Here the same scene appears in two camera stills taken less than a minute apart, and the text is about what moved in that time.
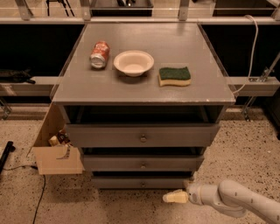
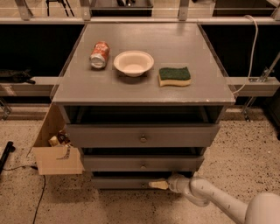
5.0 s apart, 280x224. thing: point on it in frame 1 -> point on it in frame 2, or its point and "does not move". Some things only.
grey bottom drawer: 139,183 does not move
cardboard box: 55,160 does not move
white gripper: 194,194 -> 174,183
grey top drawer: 142,135 does not move
